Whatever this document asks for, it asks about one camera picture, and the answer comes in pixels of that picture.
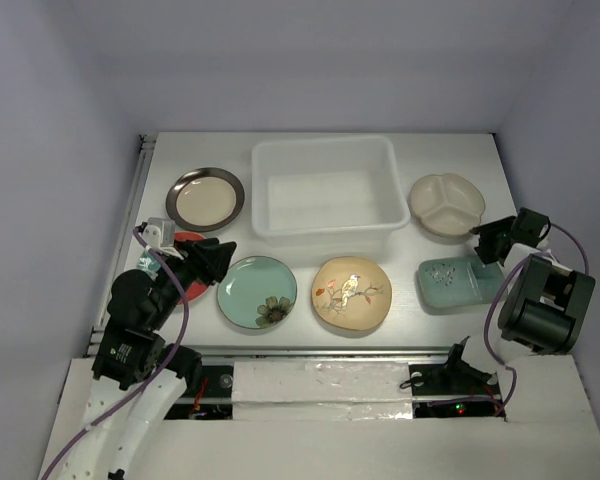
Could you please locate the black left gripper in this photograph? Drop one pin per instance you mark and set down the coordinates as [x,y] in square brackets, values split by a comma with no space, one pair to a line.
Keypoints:
[209,260]

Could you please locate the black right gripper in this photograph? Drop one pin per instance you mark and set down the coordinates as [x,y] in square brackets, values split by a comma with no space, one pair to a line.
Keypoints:
[487,231]

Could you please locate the red plate with teal flower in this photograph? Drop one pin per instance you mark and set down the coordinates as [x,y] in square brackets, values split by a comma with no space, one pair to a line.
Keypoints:
[196,289]

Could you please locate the brown rimmed cream plate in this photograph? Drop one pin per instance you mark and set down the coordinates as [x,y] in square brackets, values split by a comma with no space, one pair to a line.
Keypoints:
[205,199]

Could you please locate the cream three-section divided plate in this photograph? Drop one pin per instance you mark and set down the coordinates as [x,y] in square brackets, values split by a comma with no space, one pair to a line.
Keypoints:
[447,205]

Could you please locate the teal rectangular speckled plate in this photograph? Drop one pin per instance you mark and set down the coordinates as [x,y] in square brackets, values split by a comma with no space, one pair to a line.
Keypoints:
[458,281]

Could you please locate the tan plate with bird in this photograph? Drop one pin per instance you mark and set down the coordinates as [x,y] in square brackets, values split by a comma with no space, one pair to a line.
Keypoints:
[351,293]

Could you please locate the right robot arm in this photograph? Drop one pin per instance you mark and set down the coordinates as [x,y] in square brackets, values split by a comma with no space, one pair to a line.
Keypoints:
[533,301]

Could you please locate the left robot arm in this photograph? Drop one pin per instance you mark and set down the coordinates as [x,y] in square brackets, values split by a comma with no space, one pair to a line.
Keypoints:
[136,375]

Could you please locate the white plastic bin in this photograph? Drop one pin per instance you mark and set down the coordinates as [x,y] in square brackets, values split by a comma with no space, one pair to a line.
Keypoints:
[329,190]

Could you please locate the white foam block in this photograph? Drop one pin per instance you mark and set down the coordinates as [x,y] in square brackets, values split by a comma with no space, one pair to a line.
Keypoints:
[320,390]

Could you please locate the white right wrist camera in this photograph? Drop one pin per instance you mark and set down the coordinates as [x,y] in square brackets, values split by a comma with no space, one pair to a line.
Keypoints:
[544,246]

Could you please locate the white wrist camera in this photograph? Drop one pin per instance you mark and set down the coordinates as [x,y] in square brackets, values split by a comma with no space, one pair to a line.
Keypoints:
[544,246]
[158,233]

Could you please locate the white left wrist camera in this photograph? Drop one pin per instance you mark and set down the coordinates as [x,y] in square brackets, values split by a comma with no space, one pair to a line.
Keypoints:
[158,233]

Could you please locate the aluminium rail frame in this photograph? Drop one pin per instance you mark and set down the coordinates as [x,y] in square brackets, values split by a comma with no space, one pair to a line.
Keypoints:
[410,325]

